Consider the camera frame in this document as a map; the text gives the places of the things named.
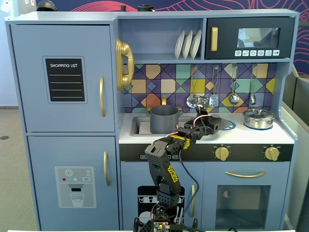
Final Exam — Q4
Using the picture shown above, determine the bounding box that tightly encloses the gold dishwasher door handle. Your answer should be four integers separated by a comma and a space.
191, 184, 196, 218

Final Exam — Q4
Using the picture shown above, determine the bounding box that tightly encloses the steel ladle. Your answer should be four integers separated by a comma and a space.
228, 64, 240, 105

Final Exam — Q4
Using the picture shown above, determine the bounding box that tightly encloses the gold toy telephone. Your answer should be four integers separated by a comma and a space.
114, 38, 135, 91

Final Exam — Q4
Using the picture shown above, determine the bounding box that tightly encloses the blue dishwasher door with sticker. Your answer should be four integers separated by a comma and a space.
120, 161, 204, 231

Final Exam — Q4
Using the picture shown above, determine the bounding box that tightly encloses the steel slotted spatula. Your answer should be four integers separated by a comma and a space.
208, 64, 220, 107

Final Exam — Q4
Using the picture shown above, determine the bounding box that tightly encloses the black microwave door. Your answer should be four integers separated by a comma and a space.
204, 16, 295, 60

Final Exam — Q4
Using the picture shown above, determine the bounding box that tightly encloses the steel skimmer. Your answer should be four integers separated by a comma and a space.
186, 64, 199, 109

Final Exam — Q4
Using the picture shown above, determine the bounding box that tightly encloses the gold fridge door handle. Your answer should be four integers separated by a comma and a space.
99, 76, 107, 118

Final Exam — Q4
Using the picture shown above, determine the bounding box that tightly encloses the gold oven door handle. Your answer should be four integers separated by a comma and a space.
225, 170, 267, 179

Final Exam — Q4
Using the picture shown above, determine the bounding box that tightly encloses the gold microwave door handle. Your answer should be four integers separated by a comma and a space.
210, 27, 219, 52

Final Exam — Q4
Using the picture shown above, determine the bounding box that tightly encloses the white toy plate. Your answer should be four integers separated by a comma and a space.
182, 29, 194, 60
190, 29, 202, 59
174, 29, 186, 60

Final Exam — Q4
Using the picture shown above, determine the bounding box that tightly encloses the gray pot with gold handles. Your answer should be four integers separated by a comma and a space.
145, 104, 183, 134

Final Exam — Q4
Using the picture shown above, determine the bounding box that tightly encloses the blue oven door with window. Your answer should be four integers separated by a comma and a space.
203, 161, 291, 231

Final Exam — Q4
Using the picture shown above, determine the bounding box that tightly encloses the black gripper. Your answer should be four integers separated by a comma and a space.
177, 115, 222, 145

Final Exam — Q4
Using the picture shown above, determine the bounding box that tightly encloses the gray partition cabinet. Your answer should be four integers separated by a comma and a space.
281, 65, 309, 232

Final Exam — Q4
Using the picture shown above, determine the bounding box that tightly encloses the black cylinder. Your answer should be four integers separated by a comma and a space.
137, 4, 155, 13

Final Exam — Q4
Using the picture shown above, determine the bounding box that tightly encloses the black rounded object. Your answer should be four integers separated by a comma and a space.
36, 0, 58, 12

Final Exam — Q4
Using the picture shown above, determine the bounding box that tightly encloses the steel pot lid with knob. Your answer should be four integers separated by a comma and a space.
243, 108, 275, 119

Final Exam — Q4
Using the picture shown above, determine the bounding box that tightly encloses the freezer door with dispenser print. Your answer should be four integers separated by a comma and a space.
28, 135, 120, 231

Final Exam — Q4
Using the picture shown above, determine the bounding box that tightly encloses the black cable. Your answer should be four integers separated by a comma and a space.
179, 158, 200, 227

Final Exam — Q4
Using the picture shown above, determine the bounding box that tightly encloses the robot controller board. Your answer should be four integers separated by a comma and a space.
152, 219, 170, 232

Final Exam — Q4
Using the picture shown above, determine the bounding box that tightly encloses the blue toy kitchen body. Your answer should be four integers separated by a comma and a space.
4, 9, 301, 232

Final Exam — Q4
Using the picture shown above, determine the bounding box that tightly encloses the gold freezer door handle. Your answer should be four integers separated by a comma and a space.
103, 151, 111, 187

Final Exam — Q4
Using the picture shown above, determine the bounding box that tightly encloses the gray sink basin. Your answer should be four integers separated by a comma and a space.
131, 115, 196, 137

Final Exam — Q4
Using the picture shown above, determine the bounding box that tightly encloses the small steel spoon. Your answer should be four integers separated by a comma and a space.
249, 64, 258, 105

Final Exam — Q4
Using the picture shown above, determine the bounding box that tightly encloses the gold stove knob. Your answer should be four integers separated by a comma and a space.
214, 145, 230, 162
264, 145, 281, 162

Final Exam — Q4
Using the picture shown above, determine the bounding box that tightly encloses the fridge door with shopping list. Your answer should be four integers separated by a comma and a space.
10, 24, 115, 133

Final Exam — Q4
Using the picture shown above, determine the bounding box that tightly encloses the shiny steel pot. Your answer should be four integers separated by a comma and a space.
242, 113, 276, 129

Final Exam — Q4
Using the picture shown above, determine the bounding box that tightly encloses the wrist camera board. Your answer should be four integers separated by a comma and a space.
196, 95, 210, 115

